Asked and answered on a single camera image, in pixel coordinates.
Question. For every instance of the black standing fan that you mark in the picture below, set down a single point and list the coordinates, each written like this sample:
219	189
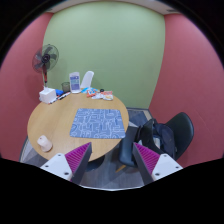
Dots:
44	60

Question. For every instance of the marker pen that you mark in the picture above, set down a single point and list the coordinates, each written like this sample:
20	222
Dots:
60	97

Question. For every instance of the black chair with bag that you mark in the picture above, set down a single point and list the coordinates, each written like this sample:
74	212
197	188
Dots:
183	131

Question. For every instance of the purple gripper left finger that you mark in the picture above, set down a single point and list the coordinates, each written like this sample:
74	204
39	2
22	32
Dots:
70	166

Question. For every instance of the acrylic sign holder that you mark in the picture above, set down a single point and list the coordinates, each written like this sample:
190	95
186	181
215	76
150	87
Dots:
74	82

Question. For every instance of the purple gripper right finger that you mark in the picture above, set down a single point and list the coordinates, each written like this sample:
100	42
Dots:
153	166

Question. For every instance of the dark backpack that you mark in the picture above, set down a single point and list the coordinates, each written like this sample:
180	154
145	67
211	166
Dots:
157	137

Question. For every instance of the black mesh pen cup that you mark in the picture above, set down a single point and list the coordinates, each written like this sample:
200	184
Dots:
65	86

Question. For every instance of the blue cloth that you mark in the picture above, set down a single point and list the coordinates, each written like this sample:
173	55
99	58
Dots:
59	92

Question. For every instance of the dark green chair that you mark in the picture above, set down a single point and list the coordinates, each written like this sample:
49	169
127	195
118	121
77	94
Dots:
126	146

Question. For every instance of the orange white snack packets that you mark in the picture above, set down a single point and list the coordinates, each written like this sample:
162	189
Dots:
105	95

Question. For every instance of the blue patterned mouse pad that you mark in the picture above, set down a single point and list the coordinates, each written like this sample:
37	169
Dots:
97	124

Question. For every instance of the white tissue box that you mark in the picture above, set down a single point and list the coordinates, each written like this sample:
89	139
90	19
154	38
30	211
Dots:
47	95

